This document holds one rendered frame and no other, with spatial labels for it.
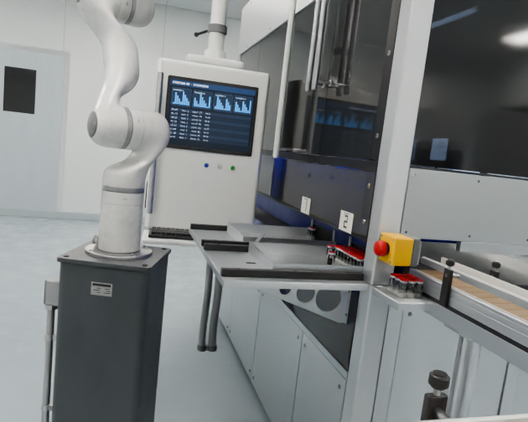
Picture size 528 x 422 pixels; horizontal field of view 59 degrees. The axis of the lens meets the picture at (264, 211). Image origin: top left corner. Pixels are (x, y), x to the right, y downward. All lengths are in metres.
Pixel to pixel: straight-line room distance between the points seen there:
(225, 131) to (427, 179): 1.07
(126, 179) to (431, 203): 0.84
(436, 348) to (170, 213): 1.24
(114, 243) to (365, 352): 0.76
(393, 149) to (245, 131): 1.01
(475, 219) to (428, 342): 0.37
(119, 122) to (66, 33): 5.49
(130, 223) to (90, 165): 5.31
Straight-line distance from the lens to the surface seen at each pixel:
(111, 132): 1.33
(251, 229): 1.83
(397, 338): 1.40
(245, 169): 2.14
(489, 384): 1.67
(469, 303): 1.16
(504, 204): 1.49
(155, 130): 1.38
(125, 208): 1.37
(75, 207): 6.75
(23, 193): 6.81
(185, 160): 2.11
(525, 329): 1.05
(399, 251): 1.20
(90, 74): 6.70
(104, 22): 1.49
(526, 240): 1.57
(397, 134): 1.26
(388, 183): 1.26
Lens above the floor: 1.21
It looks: 7 degrees down
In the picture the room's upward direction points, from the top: 6 degrees clockwise
